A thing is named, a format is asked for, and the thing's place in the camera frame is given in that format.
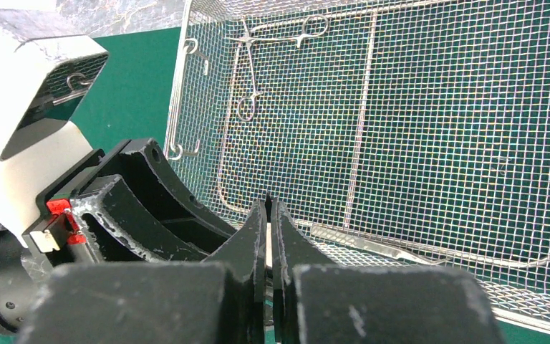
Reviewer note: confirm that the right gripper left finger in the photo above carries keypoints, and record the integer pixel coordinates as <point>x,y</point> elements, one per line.
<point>218,300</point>

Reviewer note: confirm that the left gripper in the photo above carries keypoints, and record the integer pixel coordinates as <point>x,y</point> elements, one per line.
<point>126,200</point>

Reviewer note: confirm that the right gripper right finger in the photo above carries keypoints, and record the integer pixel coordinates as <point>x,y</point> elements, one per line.
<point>319,301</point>

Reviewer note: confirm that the metal mesh instrument tray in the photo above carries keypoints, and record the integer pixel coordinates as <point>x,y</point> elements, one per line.
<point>396,132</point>

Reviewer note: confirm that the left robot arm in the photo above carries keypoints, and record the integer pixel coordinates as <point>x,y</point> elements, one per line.
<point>21,273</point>

